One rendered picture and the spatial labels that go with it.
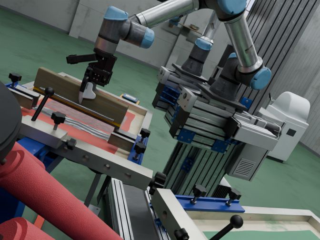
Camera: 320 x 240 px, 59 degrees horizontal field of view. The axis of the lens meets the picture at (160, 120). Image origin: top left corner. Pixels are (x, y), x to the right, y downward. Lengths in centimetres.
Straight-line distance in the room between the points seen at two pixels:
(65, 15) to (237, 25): 936
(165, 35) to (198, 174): 918
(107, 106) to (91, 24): 937
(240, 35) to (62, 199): 103
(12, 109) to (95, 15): 1010
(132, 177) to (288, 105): 533
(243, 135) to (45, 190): 122
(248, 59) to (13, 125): 118
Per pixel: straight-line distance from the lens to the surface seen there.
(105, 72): 105
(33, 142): 83
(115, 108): 107
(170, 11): 123
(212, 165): 193
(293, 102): 605
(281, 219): 131
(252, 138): 154
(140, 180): 88
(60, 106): 135
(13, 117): 29
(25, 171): 40
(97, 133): 119
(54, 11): 1041
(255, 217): 117
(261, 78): 140
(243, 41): 130
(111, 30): 102
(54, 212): 44
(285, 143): 617
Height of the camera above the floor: 145
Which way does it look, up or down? 17 degrees down
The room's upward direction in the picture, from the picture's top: 25 degrees clockwise
